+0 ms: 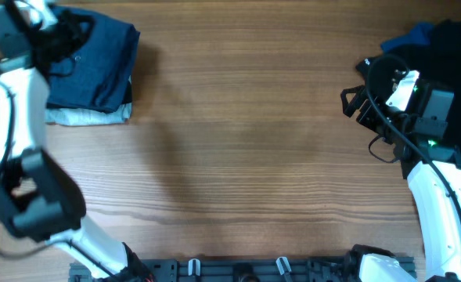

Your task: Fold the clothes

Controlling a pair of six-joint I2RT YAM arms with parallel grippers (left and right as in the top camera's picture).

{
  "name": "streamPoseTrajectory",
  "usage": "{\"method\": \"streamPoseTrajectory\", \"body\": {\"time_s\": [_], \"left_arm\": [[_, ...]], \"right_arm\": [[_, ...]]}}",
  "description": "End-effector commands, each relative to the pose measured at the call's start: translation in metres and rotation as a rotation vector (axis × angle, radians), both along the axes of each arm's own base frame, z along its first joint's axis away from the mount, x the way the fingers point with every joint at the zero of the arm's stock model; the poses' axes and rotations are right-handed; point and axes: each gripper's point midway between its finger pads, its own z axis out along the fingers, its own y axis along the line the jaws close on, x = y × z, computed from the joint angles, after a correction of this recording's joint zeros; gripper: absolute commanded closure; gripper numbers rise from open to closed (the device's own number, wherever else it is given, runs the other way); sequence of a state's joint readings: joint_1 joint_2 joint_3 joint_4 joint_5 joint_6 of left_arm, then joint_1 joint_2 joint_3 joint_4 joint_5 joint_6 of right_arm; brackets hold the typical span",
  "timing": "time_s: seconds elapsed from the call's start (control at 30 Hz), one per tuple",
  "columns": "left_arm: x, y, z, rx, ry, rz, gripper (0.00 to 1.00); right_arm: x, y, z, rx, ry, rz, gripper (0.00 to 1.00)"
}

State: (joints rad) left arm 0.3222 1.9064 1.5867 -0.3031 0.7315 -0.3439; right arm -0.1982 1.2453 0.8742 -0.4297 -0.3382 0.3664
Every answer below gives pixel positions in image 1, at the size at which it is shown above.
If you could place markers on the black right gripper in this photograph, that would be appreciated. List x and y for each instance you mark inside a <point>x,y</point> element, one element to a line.
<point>349,108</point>

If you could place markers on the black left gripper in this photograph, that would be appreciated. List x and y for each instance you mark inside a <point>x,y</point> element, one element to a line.
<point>73,39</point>

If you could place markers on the navy blue shorts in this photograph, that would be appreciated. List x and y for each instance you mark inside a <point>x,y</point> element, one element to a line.
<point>103,67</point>

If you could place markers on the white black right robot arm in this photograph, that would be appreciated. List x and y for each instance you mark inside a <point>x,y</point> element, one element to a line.
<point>411,114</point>

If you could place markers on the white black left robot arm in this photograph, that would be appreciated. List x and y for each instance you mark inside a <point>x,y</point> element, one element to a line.
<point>38,199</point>

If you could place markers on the folded light grey garment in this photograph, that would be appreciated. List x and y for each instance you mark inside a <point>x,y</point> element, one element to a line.
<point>86,117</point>

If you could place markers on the folded dark green trousers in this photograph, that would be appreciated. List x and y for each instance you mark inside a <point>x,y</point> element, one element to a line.
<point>128,94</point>

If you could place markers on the blue garment under pile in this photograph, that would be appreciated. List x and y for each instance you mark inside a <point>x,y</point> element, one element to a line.
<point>418,35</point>

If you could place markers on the black garment pile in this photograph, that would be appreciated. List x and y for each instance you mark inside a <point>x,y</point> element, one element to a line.
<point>441,78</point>

